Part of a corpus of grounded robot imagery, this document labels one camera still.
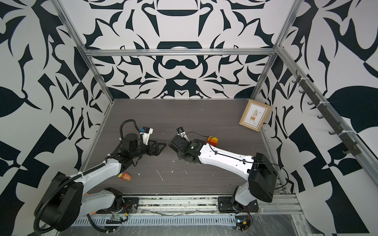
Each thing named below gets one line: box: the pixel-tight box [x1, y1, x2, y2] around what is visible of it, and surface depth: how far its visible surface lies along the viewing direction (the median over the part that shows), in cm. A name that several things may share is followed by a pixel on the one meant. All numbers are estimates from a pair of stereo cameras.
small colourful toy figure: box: [118, 171, 132, 181], surface depth 83 cm
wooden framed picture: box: [238, 98, 272, 133], surface depth 101 cm
